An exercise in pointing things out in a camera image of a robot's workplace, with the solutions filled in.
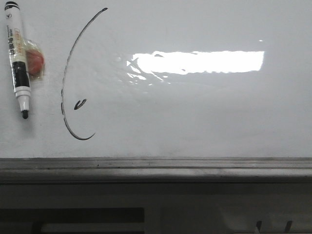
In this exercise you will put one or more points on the red magnet taped to marker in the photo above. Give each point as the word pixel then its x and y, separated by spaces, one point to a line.
pixel 35 59

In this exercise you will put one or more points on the white black whiteboard marker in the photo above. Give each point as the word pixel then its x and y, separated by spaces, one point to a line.
pixel 17 56

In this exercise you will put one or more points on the white whiteboard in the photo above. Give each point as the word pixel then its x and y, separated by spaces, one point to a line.
pixel 167 78

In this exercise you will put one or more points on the grey aluminium whiteboard tray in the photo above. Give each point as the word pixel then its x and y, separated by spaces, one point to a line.
pixel 154 169

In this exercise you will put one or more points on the white cabinet below whiteboard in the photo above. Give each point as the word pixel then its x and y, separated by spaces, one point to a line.
pixel 200 208

